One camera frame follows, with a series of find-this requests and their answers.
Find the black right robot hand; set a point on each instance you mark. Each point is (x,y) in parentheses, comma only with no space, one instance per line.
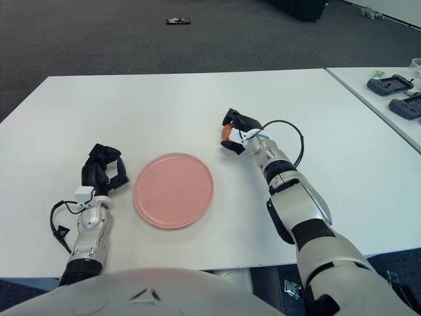
(245,123)

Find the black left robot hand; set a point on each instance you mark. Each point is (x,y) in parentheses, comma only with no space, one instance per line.
(92,171)

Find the red yellow apple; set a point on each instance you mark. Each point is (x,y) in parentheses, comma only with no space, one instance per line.
(226,132)

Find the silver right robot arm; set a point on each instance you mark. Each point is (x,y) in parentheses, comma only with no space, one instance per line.
(296,204)

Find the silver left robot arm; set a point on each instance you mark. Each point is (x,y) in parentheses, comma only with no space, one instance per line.
(89,230)

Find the pink round plate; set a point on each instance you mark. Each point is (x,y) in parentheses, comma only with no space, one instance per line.
(174,191)

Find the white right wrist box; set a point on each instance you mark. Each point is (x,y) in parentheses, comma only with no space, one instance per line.
(237,135)

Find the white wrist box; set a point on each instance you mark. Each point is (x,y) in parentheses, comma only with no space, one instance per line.
(84,194)
(237,135)

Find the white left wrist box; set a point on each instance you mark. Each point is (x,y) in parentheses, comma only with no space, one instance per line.
(84,194)

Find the small black red floor object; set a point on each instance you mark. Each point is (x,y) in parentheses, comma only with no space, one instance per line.
(178,21)

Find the grey robot torso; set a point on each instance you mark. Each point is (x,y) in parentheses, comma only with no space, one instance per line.
(115,293)

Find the black furniture block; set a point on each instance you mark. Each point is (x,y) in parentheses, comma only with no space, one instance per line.
(302,10)

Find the grey handheld controller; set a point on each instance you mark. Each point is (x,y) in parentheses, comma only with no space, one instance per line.
(406,107)
(381,86)

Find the small green packet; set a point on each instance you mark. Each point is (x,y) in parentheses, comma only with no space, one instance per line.
(379,74)

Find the small grey robot toy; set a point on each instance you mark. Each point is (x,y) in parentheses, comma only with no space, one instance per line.
(371,12)

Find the clear plastic container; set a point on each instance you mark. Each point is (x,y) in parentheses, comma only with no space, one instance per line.
(417,64)

